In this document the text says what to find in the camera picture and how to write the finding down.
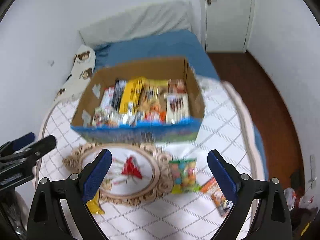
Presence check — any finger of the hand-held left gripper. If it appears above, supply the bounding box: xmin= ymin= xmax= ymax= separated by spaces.
xmin=0 ymin=132 xmax=36 ymax=155
xmin=0 ymin=134 xmax=57 ymax=163

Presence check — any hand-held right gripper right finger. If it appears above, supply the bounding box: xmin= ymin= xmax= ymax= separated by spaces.
xmin=207 ymin=149 xmax=293 ymax=240

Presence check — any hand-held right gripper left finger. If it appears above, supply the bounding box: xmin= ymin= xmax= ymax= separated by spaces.
xmin=26 ymin=149 xmax=112 ymax=240

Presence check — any orange panda snack packet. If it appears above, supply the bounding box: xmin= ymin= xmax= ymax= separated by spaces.
xmin=200 ymin=177 xmax=234 ymax=218

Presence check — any yellow chip packet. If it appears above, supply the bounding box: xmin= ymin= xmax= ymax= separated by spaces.
xmin=86 ymin=192 xmax=106 ymax=215

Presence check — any red triangular snack packet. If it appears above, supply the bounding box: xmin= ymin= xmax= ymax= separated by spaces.
xmin=121 ymin=155 xmax=144 ymax=180

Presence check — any colourful candy bag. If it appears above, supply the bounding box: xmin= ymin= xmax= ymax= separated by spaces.
xmin=168 ymin=158 xmax=201 ymax=194

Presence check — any chocolate chip cookie packet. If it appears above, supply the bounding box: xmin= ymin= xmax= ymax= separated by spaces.
xmin=92 ymin=106 xmax=119 ymax=127

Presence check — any printed blue cardboard box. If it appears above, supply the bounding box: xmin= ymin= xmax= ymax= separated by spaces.
xmin=70 ymin=56 xmax=206 ymax=143

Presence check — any red and white snack packet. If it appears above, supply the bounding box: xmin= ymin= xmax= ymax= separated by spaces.
xmin=100 ymin=87 xmax=115 ymax=110

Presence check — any white chocolate stick box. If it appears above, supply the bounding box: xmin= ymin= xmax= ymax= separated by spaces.
xmin=165 ymin=94 xmax=190 ymax=125

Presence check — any dark blue snack bar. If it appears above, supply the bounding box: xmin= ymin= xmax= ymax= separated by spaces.
xmin=111 ymin=79 xmax=127 ymax=110

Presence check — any long yellow snack packet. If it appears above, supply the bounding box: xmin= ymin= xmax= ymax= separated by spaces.
xmin=119 ymin=77 xmax=144 ymax=114

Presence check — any yellow bread packet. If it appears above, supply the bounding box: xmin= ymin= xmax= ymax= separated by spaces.
xmin=139 ymin=80 xmax=167 ymax=112

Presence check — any brown snack packet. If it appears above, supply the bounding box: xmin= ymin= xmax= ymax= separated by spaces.
xmin=167 ymin=79 xmax=186 ymax=95

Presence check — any person's left forearm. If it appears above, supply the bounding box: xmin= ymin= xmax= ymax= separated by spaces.
xmin=0 ymin=186 xmax=30 ymax=240

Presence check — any clear plastic bag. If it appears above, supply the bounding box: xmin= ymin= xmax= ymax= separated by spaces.
xmin=284 ymin=187 xmax=297 ymax=212

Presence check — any bear print pillow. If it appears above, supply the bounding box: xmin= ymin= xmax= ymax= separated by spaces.
xmin=53 ymin=44 xmax=97 ymax=102

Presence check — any blue bed sheet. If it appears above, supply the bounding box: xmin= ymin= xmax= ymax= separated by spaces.
xmin=94 ymin=29 xmax=269 ymax=182

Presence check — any grey headboard cushion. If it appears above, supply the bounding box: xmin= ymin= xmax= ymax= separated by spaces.
xmin=78 ymin=0 xmax=193 ymax=48

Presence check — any white door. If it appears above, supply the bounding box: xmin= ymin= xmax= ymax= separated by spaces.
xmin=198 ymin=0 xmax=256 ymax=53

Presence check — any white wall power strip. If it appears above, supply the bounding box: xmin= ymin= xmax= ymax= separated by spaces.
xmin=309 ymin=154 xmax=316 ymax=183

